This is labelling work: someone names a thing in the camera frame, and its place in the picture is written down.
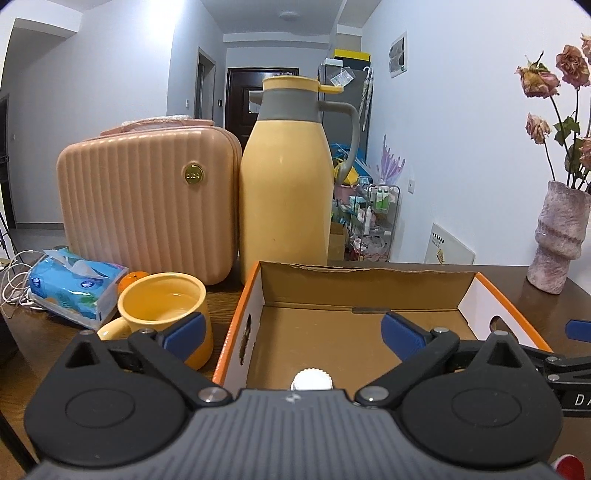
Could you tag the small brown carton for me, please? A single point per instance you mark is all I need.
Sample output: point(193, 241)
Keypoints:
point(338, 242)

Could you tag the yellow and black box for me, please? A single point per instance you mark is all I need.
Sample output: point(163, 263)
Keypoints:
point(353, 54)

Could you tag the yellow thermos jug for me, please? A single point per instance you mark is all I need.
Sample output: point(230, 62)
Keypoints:
point(286, 194)

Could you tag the blue tissue pack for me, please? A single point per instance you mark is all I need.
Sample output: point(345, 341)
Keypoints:
point(69, 286)

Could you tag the white wall socket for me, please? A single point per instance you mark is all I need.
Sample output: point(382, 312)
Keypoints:
point(412, 185)

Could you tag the pink ribbed hard case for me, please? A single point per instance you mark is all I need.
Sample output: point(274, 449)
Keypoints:
point(138, 207)

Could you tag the purple flower decoration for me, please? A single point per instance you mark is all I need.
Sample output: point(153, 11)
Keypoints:
point(392, 161)

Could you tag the blue plastic object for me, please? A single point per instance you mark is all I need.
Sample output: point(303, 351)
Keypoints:
point(362, 168)

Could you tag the pink plastic bucket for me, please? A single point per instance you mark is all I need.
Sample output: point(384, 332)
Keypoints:
point(344, 191)

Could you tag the yellow plastic object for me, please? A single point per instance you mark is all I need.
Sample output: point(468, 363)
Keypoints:
point(348, 173)

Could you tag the orange cardboard box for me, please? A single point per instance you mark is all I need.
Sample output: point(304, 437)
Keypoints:
point(323, 332)

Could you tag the clear plastic bag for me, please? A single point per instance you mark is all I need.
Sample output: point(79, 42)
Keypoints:
point(341, 78)

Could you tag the yellow ceramic mug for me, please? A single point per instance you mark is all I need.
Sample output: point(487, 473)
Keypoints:
point(157, 295)

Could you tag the grey refrigerator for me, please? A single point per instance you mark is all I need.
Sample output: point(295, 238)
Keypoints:
point(351, 93)

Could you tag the red and white case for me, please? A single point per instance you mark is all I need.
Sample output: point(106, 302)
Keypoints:
point(570, 467)

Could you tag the wall electrical panel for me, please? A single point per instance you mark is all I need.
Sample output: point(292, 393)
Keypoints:
point(399, 54)

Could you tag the hanging folded umbrella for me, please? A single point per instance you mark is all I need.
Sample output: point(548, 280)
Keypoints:
point(367, 97)

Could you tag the pink textured vase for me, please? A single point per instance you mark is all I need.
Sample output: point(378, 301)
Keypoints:
point(556, 240)

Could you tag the dark wooden door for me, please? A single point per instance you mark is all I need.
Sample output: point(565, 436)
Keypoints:
point(238, 101)

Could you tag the white flat panel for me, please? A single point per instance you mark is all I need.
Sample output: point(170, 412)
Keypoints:
point(450, 247)

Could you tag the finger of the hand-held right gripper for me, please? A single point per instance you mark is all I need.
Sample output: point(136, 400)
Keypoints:
point(561, 357)
point(579, 329)

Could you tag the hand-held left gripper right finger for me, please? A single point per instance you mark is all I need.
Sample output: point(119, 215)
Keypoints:
point(401, 337)

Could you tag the orange fruit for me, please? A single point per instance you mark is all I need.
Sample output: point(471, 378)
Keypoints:
point(131, 278)

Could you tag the round ceiling lamp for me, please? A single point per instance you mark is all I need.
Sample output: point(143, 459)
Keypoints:
point(289, 16)

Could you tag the bunch of dried pink roses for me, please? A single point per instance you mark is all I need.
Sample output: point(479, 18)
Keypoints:
point(535, 81)

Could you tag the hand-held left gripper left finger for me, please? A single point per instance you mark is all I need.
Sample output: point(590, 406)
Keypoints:
point(184, 334)

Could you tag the white ribbed bottle cap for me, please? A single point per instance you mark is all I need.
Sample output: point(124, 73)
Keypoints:
point(311, 379)

